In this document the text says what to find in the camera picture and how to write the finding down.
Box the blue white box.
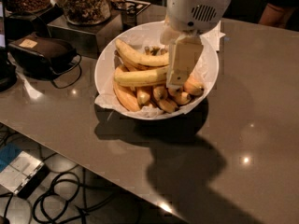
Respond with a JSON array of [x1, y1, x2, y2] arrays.
[[0, 143, 50, 199]]

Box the white bowl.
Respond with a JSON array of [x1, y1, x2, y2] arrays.
[[94, 21, 219, 120]]

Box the long yellow banana front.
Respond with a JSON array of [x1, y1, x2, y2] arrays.
[[113, 65, 168, 87]]

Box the black device with label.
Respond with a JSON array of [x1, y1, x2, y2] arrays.
[[8, 33, 80, 80]]

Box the small banana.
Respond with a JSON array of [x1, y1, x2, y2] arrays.
[[173, 91, 192, 105], [152, 85, 168, 101], [136, 87, 151, 105], [168, 88, 183, 97], [156, 99, 178, 113]]

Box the orange banana left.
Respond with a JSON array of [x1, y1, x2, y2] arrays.
[[112, 64, 142, 113]]

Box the glass jar of granola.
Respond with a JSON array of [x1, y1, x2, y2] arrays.
[[59, 0, 111, 25]]

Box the black tray with items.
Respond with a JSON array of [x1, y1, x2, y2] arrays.
[[112, 0, 150, 16]]

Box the long yellow banana rear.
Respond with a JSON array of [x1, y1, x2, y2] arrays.
[[115, 38, 169, 67]]

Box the black floor cables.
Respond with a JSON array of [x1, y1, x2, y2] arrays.
[[0, 124, 141, 224]]

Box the small banana upper middle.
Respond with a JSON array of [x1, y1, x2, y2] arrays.
[[168, 88, 183, 97]]

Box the banana right end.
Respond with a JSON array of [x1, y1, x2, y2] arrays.
[[183, 75, 205, 96]]

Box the long yellow banana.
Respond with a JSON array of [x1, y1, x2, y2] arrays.
[[113, 65, 168, 87], [115, 38, 169, 67]]

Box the dark metal stand block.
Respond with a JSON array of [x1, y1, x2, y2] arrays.
[[48, 11, 122, 59]]

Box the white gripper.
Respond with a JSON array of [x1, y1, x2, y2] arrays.
[[160, 0, 231, 89]]

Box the person in background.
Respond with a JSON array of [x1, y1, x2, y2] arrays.
[[224, 0, 299, 32]]

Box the white paper sheet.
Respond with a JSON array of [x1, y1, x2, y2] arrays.
[[204, 21, 225, 51]]

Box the small banana right lower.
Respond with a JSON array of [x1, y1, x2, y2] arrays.
[[173, 91, 192, 105]]

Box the small banana bottom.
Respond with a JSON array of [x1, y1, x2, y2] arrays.
[[156, 99, 178, 113]]

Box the black cable on table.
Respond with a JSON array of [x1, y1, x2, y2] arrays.
[[50, 53, 83, 90]]

